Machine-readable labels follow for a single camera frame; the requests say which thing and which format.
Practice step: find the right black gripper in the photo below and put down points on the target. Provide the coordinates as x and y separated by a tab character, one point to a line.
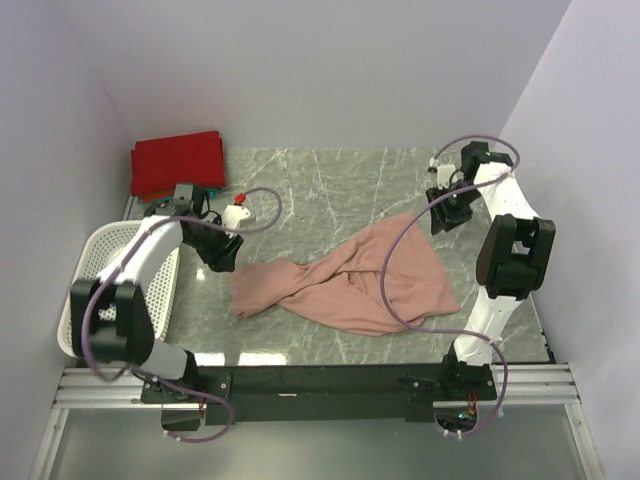
453	218

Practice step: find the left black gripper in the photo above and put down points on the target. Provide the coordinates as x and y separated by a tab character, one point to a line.
222	259

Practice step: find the pink t-shirt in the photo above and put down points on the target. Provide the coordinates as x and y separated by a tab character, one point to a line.
385	274

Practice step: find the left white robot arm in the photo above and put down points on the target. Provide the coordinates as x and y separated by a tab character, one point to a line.
109	313

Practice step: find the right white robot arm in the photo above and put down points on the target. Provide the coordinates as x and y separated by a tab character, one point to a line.
514	256

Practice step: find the folded teal t-shirt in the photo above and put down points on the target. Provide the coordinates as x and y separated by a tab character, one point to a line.
212	193

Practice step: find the folded red t-shirt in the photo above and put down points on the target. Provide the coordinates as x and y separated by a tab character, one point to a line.
158	165

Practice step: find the white perforated laundry basket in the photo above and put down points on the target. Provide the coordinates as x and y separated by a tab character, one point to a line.
102	247

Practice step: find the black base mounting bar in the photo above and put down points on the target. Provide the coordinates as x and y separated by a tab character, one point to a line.
336	392

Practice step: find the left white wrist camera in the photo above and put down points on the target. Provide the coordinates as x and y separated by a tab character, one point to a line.
236	216

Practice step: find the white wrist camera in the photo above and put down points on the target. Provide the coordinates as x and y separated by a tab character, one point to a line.
236	216
444	173

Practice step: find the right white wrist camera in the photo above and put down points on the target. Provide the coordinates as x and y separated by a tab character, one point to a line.
444	173

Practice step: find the aluminium frame rail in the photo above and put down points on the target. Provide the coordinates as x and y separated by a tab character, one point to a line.
533	384

